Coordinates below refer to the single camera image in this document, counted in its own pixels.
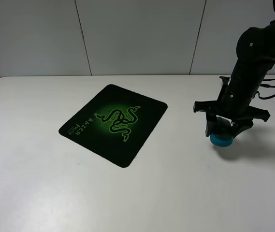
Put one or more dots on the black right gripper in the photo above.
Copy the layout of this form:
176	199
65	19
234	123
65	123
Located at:
233	103

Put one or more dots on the blue grey wireless mouse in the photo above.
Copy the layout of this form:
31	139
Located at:
220	140

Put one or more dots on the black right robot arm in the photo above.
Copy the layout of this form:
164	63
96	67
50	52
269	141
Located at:
255	54

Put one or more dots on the black green Razer mouse pad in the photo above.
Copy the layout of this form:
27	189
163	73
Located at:
115	124

